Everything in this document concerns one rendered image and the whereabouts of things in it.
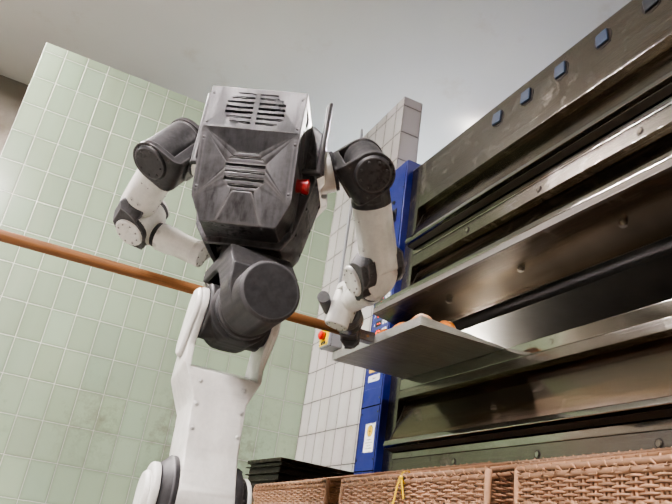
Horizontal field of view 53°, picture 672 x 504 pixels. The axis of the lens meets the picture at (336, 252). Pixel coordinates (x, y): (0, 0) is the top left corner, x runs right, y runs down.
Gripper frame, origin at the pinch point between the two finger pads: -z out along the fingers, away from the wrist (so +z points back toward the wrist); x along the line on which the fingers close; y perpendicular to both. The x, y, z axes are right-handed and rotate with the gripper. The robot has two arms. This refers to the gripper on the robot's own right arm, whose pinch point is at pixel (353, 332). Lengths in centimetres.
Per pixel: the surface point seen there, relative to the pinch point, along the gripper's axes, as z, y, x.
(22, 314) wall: -46, 146, 11
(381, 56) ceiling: -98, 21, 195
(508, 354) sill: 3.5, -45.9, -3.8
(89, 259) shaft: 46, 64, -1
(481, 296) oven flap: -6.0, -37.9, 17.2
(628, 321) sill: 39, -70, -4
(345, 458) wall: -77, 9, -27
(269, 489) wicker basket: -3, 19, -48
